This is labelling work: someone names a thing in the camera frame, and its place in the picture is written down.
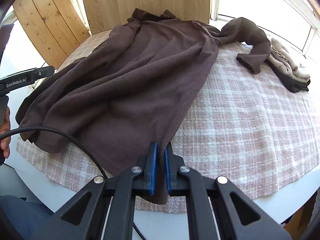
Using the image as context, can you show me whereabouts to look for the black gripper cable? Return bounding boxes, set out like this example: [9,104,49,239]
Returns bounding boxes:
[0,126,147,240]

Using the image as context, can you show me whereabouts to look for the knotty pine plank board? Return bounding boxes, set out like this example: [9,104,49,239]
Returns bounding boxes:
[13,0,89,69]

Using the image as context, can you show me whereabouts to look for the pink plaid table cloth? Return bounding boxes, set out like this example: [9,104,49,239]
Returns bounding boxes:
[15,28,320,214]

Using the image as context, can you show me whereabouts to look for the dark brown garment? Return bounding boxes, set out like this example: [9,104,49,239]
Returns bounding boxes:
[15,8,272,205]

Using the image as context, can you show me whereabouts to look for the black pants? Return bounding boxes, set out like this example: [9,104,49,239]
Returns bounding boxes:
[266,60,311,93]

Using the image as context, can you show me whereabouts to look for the cream knit garment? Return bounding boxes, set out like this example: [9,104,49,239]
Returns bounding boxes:
[268,37,310,83]

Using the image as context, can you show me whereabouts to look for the person's left hand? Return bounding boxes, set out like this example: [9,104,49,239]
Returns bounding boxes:
[0,106,12,159]

